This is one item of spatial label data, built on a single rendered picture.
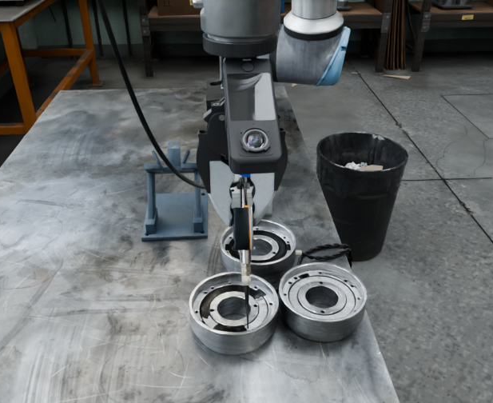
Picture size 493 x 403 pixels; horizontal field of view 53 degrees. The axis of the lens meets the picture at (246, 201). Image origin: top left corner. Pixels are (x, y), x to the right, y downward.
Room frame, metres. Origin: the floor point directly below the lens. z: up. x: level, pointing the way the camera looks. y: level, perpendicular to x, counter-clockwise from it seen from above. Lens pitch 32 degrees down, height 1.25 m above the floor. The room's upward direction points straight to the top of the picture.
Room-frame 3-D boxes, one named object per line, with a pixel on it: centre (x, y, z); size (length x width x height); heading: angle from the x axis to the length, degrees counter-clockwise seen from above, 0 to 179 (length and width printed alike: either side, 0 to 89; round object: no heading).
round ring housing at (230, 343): (0.43, 0.01, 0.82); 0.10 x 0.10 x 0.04
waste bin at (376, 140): (1.68, -0.43, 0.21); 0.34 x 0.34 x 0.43
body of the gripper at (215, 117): (0.50, 0.01, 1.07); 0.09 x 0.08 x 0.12; 4
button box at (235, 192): (0.71, -0.01, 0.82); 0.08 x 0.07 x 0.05; 3
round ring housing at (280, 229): (0.55, -0.02, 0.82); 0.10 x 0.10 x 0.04
